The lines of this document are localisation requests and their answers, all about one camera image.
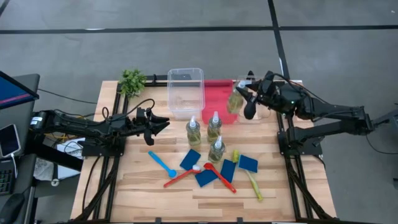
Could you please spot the computer monitor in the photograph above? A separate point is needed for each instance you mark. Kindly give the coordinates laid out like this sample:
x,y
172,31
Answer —
x,y
12,91

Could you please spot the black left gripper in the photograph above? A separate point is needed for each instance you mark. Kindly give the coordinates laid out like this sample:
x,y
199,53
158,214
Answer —
x,y
143,124

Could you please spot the blue sponge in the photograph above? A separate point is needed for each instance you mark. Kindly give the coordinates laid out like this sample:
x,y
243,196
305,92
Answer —
x,y
228,171
190,159
248,163
206,178

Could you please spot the white paper sheet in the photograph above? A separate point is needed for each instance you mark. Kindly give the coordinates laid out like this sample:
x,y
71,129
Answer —
x,y
73,152

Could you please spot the grey side desk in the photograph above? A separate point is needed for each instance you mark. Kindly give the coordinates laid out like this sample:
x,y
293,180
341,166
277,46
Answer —
x,y
21,118

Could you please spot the tall clear plastic bin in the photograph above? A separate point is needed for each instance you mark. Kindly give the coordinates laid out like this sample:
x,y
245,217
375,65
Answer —
x,y
186,102

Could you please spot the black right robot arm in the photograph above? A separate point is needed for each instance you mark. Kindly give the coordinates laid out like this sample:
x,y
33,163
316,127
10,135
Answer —
x,y
335,113

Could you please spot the yellow soap pump bottle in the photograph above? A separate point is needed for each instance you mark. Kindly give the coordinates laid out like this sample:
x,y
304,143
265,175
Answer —
x,y
216,150
193,132
214,127
234,101

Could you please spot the black keyboard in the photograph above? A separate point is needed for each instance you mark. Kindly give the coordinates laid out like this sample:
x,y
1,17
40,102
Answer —
x,y
5,182

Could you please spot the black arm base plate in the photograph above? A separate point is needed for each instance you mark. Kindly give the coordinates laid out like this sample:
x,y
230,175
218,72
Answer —
x,y
308,149
102,152

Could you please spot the black computer mouse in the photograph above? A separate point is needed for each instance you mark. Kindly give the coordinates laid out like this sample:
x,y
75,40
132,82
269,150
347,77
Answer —
x,y
11,208

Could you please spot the smartphone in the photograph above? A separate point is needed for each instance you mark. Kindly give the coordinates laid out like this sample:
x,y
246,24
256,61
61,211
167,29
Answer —
x,y
8,140

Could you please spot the light blue spoon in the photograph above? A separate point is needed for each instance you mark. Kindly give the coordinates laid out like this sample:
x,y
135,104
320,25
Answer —
x,y
171,173

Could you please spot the black aluminium table frame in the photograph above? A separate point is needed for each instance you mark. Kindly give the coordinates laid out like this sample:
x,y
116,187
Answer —
x,y
117,102

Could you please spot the grey metal stand leg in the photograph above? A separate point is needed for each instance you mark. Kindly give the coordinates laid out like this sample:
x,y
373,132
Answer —
x,y
387,118

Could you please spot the red spoon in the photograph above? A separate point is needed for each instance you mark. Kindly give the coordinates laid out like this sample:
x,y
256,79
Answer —
x,y
207,165

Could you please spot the low clear plastic tray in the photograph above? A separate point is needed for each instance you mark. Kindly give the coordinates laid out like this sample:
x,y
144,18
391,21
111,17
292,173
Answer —
x,y
262,115

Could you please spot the small artificial green plant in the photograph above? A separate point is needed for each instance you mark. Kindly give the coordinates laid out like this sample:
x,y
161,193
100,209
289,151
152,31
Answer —
x,y
133,82

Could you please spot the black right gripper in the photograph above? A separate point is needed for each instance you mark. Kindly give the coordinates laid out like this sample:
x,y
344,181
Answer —
x,y
280,96

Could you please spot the crumpled white plastic sheet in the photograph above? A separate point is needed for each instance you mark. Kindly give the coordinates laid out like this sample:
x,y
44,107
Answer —
x,y
45,169

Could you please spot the yellow-green dish brush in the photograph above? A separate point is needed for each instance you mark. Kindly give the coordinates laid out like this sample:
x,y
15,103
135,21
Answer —
x,y
235,156

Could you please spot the red dish brush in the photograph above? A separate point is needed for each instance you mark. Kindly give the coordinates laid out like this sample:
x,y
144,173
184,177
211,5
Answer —
x,y
196,169

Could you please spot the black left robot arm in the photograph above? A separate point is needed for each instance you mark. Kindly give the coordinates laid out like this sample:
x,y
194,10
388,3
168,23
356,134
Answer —
x,y
77,124

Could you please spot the red plastic tray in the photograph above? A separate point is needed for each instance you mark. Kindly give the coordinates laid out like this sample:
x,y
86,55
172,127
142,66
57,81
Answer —
x,y
217,99

